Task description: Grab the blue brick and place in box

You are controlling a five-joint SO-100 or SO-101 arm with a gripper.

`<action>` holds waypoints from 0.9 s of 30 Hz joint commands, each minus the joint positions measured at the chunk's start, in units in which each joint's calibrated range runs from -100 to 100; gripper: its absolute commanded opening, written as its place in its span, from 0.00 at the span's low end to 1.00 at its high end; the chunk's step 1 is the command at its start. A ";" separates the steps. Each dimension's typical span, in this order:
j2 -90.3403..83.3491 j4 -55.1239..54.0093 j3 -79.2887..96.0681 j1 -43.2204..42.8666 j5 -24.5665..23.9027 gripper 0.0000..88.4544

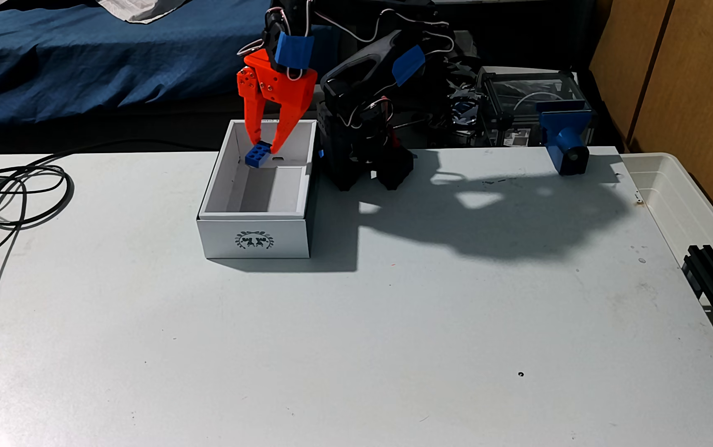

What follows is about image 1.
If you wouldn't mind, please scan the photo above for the blue printed clamp mount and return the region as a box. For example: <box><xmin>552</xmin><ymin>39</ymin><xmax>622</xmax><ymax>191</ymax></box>
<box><xmin>538</xmin><ymin>102</ymin><xmax>595</xmax><ymax>177</ymax></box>

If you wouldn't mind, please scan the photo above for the white plastic bin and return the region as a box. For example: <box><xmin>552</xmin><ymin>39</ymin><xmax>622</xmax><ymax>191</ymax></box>
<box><xmin>622</xmin><ymin>152</ymin><xmax>713</xmax><ymax>293</ymax></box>

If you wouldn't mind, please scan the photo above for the white cloth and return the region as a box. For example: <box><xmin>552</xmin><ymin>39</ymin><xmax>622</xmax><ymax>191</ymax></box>
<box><xmin>96</xmin><ymin>0</ymin><xmax>187</xmax><ymax>24</ymax></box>

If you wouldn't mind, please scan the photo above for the grey bed base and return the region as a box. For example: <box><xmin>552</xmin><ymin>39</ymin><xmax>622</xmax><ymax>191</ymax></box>
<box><xmin>0</xmin><ymin>82</ymin><xmax>340</xmax><ymax>154</ymax></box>

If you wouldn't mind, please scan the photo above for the blue toy brick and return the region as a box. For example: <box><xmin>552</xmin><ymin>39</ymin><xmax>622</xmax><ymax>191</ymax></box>
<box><xmin>245</xmin><ymin>142</ymin><xmax>273</xmax><ymax>169</ymax></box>

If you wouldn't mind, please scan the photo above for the wooden cabinet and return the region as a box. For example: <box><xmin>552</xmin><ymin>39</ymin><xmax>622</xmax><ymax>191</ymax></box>
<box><xmin>589</xmin><ymin>0</ymin><xmax>713</xmax><ymax>250</ymax></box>

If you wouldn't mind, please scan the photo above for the black cable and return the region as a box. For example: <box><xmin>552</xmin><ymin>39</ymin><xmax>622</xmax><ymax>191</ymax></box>
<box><xmin>0</xmin><ymin>138</ymin><xmax>217</xmax><ymax>362</ymax></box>

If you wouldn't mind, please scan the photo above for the clear plastic enclosure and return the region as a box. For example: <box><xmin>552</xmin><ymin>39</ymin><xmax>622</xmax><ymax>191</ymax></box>
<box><xmin>477</xmin><ymin>65</ymin><xmax>588</xmax><ymax>148</ymax></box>

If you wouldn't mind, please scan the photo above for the blue bed sheet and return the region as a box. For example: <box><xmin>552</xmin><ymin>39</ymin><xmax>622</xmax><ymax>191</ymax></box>
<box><xmin>0</xmin><ymin>0</ymin><xmax>340</xmax><ymax>123</ymax></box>

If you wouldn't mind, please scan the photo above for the white cardboard box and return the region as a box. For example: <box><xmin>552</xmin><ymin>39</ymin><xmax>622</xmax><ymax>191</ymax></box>
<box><xmin>195</xmin><ymin>118</ymin><xmax>319</xmax><ymax>260</ymax></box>

